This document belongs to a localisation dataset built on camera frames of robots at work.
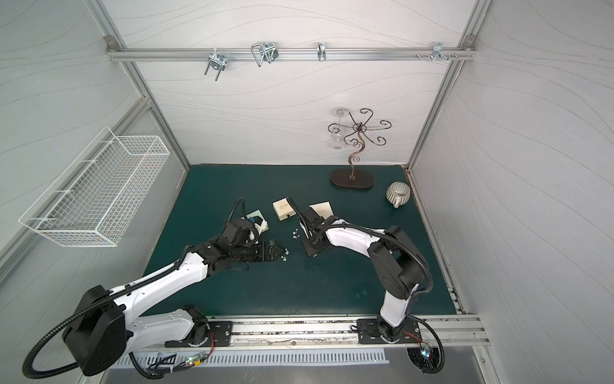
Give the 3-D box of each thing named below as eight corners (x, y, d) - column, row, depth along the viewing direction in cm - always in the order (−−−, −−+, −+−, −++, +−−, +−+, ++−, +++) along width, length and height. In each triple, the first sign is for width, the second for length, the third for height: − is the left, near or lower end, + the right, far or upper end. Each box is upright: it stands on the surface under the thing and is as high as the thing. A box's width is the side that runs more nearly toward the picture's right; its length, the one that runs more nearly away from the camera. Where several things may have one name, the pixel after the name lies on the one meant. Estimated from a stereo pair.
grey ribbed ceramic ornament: (389, 210, 106) (393, 201, 100) (384, 190, 113) (387, 181, 108) (410, 210, 106) (414, 201, 101) (403, 190, 113) (407, 181, 108)
